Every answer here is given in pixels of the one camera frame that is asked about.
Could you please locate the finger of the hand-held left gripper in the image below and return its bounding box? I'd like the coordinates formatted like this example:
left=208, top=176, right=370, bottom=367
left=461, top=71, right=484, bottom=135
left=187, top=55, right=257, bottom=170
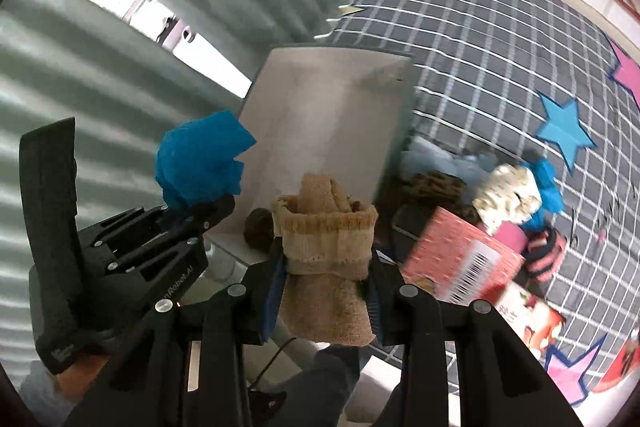
left=100, top=234, right=207, bottom=288
left=77, top=194, right=236, bottom=253

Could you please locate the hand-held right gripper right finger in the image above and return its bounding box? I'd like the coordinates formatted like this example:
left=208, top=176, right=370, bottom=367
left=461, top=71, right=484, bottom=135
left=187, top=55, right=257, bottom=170
left=367, top=252, right=583, bottom=427

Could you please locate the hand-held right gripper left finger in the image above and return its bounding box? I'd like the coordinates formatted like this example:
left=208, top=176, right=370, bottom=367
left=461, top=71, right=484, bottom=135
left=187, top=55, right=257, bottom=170
left=65, top=252, right=287, bottom=427

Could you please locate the tan knit sock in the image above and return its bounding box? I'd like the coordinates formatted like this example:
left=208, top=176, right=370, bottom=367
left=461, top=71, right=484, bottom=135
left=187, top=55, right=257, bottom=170
left=270, top=173, right=379, bottom=348

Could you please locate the blue cloth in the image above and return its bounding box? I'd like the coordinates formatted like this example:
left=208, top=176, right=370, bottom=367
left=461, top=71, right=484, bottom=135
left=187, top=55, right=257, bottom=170
left=154, top=108, right=258, bottom=214

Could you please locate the light blue fluffy toy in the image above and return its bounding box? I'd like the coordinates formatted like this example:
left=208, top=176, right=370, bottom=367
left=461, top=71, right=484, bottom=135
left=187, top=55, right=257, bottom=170
left=400, top=136, right=493, bottom=188

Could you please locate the cream fuzzy sock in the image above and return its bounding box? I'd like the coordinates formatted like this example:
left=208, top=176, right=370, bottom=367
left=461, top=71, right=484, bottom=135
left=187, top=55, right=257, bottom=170
left=472, top=163, right=543, bottom=234

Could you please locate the white storage box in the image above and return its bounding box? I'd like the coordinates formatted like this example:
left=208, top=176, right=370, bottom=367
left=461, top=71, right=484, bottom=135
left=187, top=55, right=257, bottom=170
left=200, top=44, right=417, bottom=288

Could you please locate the person's left forearm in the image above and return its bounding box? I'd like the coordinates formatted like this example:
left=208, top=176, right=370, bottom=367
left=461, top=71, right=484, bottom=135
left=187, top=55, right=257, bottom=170
left=20, top=349, right=113, bottom=413

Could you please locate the pink soft roll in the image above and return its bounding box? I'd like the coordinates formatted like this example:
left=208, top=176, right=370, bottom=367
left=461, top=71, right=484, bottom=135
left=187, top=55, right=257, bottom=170
left=492, top=221, right=526, bottom=250

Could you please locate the brown fuzzy ball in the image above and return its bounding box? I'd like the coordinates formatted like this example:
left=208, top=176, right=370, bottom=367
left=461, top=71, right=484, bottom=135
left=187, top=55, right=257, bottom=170
left=243, top=207, right=277, bottom=252

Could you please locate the person's leg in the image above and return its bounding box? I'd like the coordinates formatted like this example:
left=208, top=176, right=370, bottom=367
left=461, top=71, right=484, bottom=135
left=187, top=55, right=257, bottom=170
left=315, top=344, right=362, bottom=424

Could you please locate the dark flat object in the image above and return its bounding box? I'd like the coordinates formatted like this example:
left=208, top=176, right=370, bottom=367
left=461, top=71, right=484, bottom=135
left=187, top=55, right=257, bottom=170
left=391, top=203, right=436, bottom=253

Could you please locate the pink cardboard box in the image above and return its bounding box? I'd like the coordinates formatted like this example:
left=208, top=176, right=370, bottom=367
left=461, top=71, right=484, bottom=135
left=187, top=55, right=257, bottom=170
left=402, top=206, right=525, bottom=305

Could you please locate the pale green curtain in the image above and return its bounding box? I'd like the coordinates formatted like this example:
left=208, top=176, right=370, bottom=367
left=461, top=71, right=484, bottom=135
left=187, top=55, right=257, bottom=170
left=0, top=0, right=371, bottom=408

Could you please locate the brown knitted cloth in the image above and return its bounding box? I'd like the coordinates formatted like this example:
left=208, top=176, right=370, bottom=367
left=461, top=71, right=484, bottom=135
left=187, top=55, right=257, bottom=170
left=407, top=171, right=468, bottom=208

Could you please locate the red printed box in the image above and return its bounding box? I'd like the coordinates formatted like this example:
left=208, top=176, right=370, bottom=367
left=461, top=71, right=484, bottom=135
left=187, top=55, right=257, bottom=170
left=492, top=281, right=567, bottom=360

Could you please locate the pink black striped sock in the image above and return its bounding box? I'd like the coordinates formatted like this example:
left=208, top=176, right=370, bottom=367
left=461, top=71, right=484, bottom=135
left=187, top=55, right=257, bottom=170
left=522, top=227, right=568, bottom=283

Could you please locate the blue sock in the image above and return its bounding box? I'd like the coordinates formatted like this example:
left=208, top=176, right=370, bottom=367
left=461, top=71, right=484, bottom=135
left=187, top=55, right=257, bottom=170
left=520, top=156, right=565, bottom=230

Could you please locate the red printed bag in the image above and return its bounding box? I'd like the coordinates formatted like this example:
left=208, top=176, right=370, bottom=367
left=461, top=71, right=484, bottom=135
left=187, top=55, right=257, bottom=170
left=592, top=337, right=640, bottom=394

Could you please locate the grey grid bedspread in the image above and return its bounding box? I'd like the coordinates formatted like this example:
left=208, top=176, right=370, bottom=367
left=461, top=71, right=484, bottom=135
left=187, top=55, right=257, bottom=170
left=315, top=0, right=640, bottom=408

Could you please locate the black cable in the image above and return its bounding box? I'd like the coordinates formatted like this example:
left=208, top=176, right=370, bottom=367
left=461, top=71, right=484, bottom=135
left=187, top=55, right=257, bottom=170
left=250, top=334, right=301, bottom=393

